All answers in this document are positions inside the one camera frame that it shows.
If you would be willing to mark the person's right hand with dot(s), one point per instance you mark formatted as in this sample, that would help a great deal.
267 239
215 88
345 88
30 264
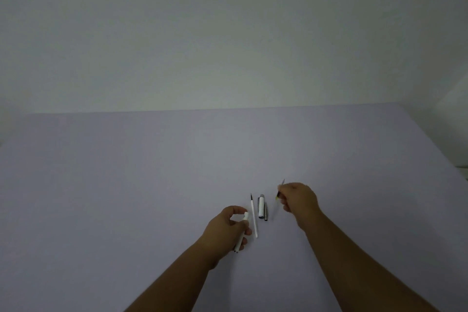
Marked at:
301 202

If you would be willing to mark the person's left hand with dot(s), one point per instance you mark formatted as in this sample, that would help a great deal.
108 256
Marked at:
217 236

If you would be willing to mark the person's left thumb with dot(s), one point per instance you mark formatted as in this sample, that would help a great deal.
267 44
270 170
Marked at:
237 224

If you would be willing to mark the person's right fingers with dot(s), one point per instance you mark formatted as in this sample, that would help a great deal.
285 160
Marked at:
285 198

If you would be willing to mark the thin grey pen part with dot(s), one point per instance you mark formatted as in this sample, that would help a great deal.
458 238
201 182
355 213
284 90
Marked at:
278 196

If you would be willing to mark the white pen barrel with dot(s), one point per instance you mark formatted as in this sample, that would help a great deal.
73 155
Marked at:
240 240

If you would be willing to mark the person's left forearm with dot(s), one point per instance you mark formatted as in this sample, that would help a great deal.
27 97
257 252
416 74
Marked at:
175 279

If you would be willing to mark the person's right forearm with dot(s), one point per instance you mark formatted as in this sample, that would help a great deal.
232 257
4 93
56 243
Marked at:
351 268

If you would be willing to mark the white pen refill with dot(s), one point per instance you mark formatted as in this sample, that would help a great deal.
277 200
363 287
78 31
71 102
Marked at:
254 216

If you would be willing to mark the white pen cap with clip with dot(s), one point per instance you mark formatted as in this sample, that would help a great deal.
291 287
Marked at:
261 207

